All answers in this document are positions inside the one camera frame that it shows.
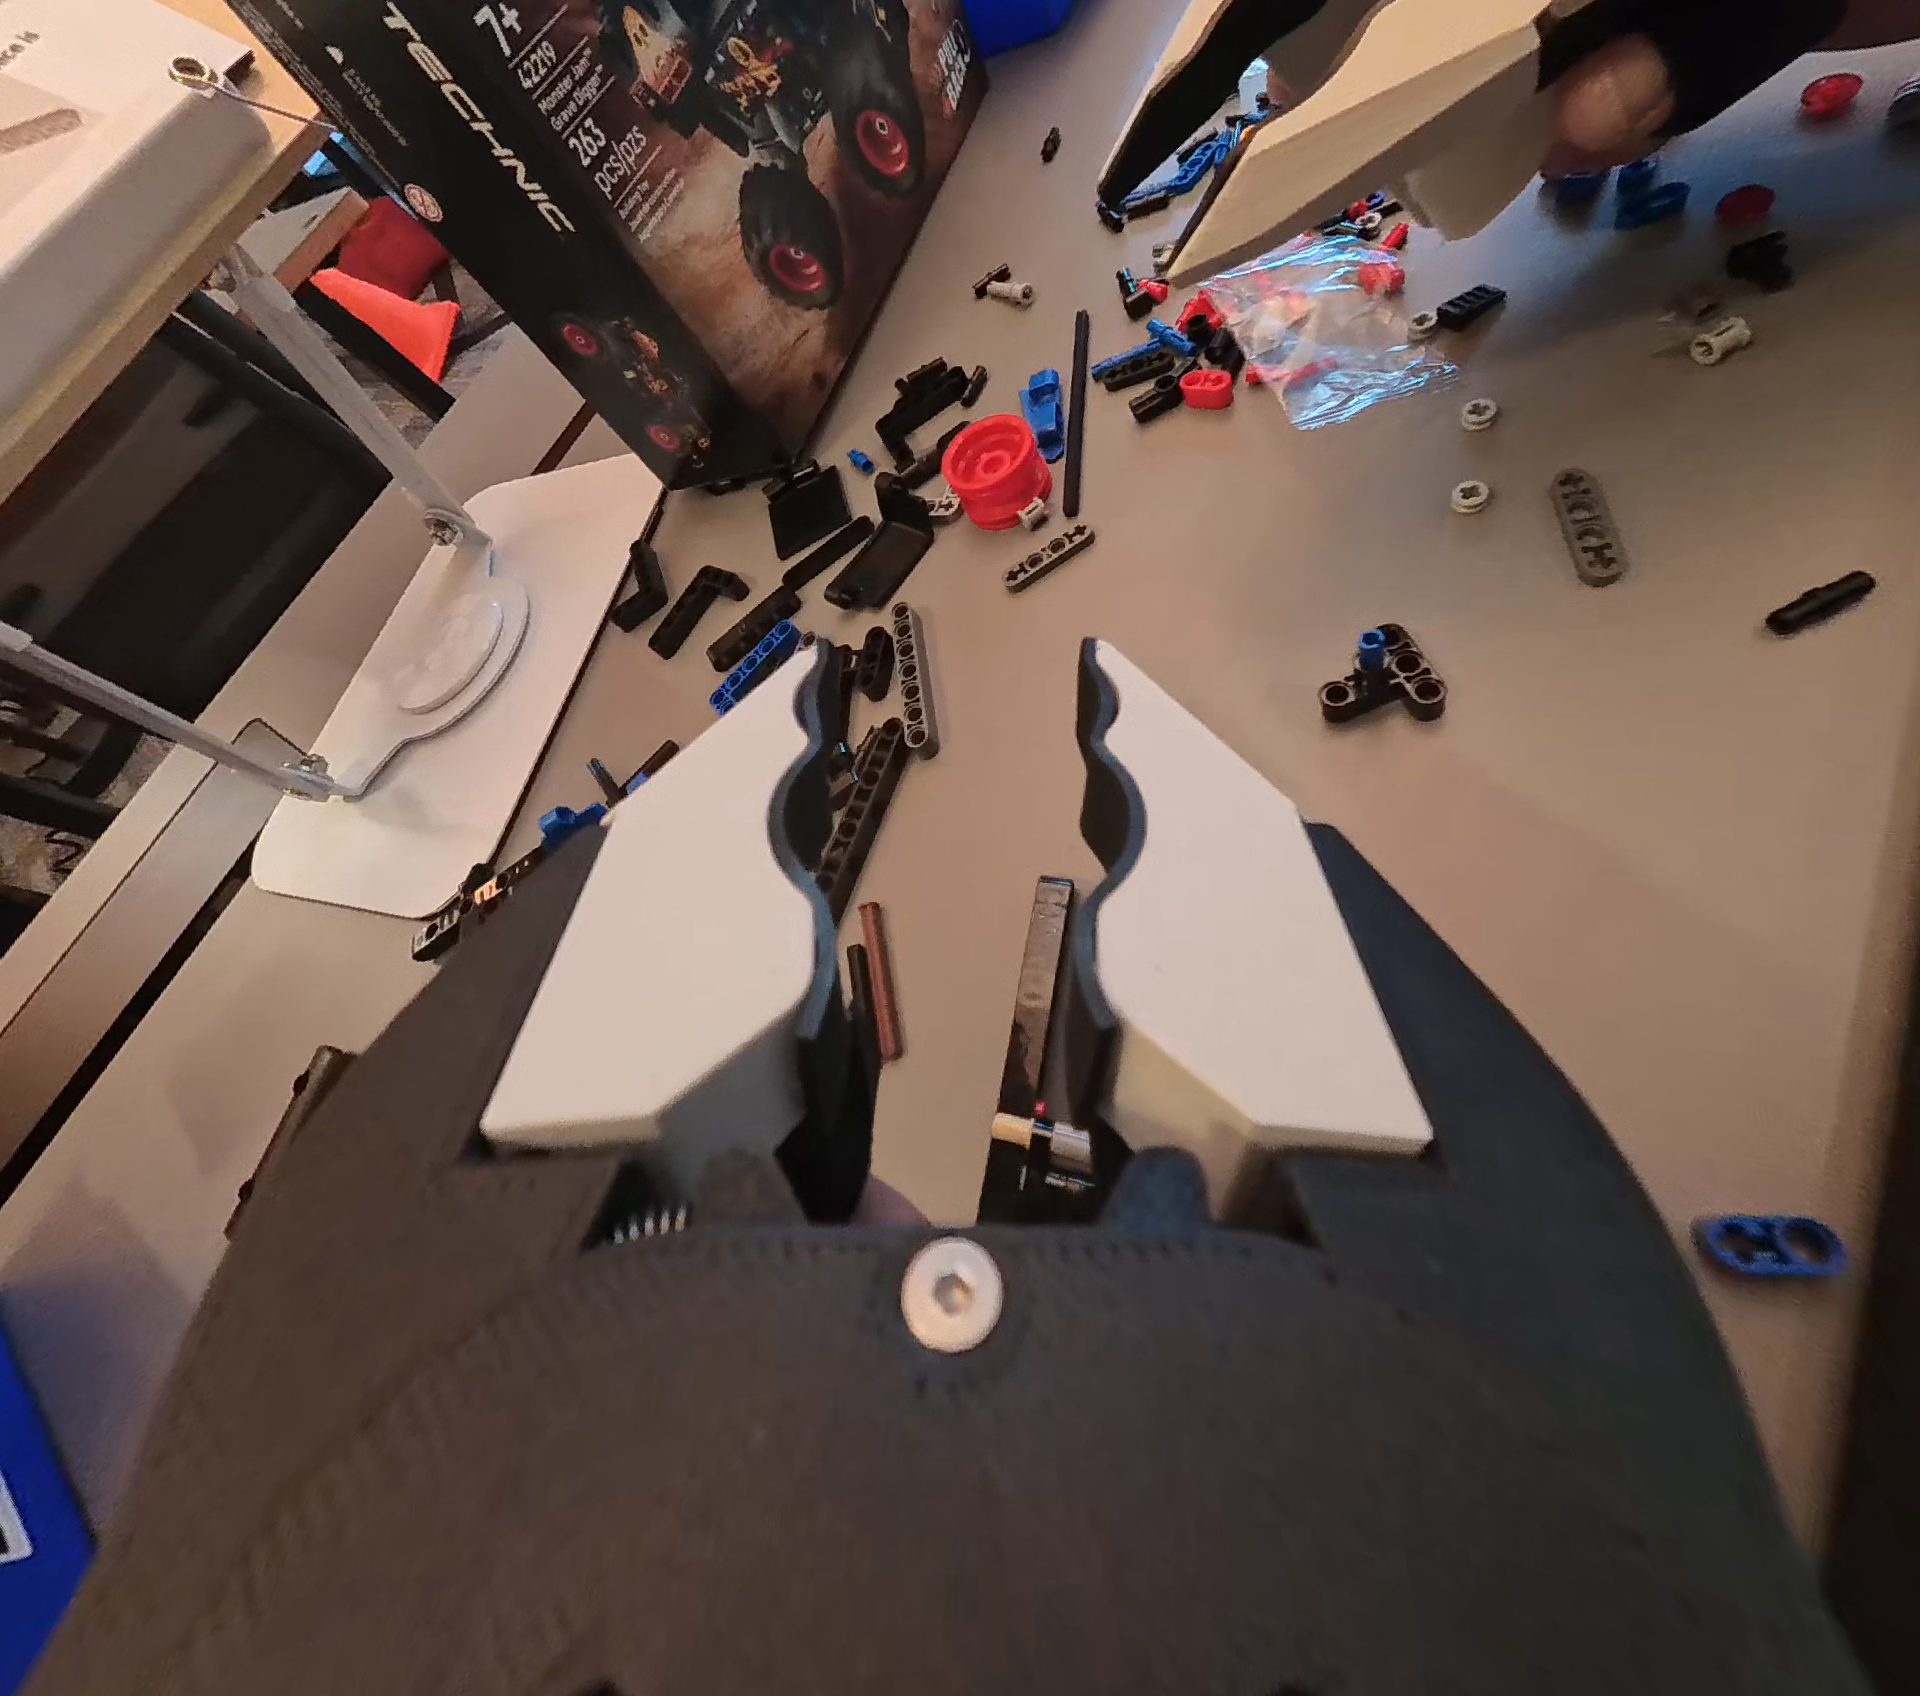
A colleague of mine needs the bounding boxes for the long grey beam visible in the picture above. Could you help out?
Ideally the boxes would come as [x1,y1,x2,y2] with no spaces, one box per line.
[888,600,947,762]

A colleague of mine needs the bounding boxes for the black curved panel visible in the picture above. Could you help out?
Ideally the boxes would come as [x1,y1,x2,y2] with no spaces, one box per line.
[821,472,943,612]

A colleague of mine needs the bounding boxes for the instruction booklet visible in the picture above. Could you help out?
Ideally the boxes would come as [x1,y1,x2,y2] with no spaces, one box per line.
[0,0,225,258]

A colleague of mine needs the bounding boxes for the black beam assembly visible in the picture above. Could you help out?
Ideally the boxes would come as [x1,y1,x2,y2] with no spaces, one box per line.
[973,874,1106,1221]

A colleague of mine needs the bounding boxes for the black T-shaped beam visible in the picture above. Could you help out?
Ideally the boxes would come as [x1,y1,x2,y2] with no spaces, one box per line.
[1317,623,1445,727]

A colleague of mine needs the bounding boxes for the black bent beam cluster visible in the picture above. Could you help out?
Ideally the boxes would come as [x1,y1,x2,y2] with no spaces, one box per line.
[870,358,993,468]

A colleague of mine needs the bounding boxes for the black flat panel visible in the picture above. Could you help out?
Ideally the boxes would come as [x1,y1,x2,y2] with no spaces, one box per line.
[765,460,857,564]

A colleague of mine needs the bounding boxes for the blue frame beam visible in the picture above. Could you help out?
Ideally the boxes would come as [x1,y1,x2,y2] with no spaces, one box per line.
[711,621,807,717]

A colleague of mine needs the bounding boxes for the red wheel rim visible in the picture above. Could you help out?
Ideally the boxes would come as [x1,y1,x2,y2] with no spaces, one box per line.
[943,410,1049,531]

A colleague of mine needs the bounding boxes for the grey thin beam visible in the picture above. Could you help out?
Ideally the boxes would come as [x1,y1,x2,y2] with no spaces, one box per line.
[1546,468,1628,586]

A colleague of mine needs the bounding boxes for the pile of small connector pins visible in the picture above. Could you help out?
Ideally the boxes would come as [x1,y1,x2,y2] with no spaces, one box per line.
[1036,65,1920,517]

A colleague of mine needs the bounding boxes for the small blue two-hole beam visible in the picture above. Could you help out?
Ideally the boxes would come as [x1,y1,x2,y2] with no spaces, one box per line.
[1694,1214,1848,1277]

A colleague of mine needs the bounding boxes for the black connector pin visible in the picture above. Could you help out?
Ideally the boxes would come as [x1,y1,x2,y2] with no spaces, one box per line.
[1765,567,1874,635]

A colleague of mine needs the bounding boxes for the brown axle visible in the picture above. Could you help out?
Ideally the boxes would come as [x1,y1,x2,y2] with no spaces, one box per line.
[861,899,909,1065]

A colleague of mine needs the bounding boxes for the building set box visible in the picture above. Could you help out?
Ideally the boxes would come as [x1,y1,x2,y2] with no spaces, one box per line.
[161,0,993,488]

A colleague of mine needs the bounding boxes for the pile of black beams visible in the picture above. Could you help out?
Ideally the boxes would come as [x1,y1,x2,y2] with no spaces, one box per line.
[413,539,919,962]

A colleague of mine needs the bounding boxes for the white booklet stand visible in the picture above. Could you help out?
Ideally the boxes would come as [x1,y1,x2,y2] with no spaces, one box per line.
[0,0,668,916]

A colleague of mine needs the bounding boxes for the person's right hand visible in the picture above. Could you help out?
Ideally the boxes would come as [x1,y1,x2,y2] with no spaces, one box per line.
[1546,0,1920,179]

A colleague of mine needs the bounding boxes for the clear plastic bag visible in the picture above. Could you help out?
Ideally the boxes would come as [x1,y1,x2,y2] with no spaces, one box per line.
[1199,233,1461,433]

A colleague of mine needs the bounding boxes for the dark grey connector piece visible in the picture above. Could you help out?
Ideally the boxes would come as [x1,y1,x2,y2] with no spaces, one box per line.
[225,1040,357,1237]

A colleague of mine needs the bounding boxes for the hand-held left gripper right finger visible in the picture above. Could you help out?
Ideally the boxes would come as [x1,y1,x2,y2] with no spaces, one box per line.
[1071,635,1435,1162]

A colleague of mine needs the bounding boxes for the red object under table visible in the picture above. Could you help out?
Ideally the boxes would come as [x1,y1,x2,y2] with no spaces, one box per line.
[340,195,452,285]

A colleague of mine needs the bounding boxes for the dark grey thin liftarm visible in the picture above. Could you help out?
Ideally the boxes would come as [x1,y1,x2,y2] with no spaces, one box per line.
[1003,517,1096,595]

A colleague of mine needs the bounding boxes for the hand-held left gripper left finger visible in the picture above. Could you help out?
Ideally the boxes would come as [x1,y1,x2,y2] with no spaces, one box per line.
[476,635,845,1153]

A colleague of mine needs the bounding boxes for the adjacent grey table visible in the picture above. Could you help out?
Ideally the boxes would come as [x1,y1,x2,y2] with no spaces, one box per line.
[0,342,664,1174]

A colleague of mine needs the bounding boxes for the small orange cone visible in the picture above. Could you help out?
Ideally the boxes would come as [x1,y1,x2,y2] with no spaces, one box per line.
[309,270,459,384]

